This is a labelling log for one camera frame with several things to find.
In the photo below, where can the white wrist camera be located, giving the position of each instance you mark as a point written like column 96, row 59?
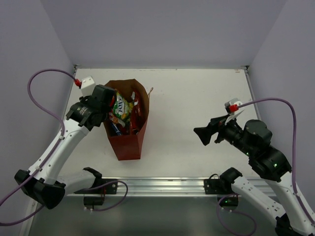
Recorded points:
column 232, row 108
column 86, row 85

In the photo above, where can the dark red chip bag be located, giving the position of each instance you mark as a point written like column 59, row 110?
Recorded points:
column 137, row 103
column 135, row 123

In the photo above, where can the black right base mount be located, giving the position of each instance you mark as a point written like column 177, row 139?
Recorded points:
column 215, row 186

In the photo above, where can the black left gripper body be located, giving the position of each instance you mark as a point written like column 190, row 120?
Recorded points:
column 108, row 97

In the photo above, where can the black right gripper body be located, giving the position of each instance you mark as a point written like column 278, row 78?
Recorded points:
column 230, row 132

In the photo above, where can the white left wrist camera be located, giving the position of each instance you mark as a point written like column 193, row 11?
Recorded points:
column 86, row 85

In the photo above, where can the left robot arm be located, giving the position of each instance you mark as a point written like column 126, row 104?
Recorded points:
column 42, row 181

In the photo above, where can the red paper bag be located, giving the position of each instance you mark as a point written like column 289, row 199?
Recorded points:
column 128, row 147

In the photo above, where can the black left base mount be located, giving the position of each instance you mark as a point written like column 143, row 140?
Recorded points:
column 101, row 186

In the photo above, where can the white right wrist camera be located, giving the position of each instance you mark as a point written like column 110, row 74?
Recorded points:
column 232, row 108

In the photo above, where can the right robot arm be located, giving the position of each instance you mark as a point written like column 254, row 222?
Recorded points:
column 287, row 214

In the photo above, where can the bright red patterned snack bag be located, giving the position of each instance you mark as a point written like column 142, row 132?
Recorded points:
column 124, row 123

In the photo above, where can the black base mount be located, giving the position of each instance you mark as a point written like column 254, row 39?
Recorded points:
column 101, row 186
column 215, row 186

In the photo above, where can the green snack bag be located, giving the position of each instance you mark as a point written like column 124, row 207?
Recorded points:
column 121, row 108

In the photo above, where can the aluminium mounting rail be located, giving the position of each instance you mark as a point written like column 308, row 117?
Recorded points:
column 175, row 187

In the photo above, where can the blue snack bag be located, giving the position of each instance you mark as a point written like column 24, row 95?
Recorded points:
column 116, row 129

